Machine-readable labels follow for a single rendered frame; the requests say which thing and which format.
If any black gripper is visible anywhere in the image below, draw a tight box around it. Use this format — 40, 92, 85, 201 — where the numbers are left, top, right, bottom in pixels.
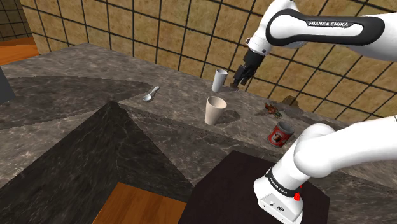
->
232, 49, 265, 88

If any white tall cup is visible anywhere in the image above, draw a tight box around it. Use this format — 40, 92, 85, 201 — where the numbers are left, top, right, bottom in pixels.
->
211, 69, 229, 93

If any beige cup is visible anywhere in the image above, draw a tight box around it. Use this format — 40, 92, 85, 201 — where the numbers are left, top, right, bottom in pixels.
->
204, 95, 228, 126

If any small brown red figure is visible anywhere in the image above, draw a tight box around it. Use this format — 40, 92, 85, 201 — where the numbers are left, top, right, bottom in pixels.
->
264, 102, 284, 118

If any red tin can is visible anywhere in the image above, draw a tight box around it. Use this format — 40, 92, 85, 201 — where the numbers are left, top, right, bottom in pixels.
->
267, 121, 295, 148

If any silver spoon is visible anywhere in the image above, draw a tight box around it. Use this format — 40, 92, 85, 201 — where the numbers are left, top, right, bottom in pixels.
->
142, 85, 160, 102

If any dark grey box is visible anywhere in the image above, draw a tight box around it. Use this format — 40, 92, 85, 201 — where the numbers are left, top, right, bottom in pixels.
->
0, 67, 16, 105

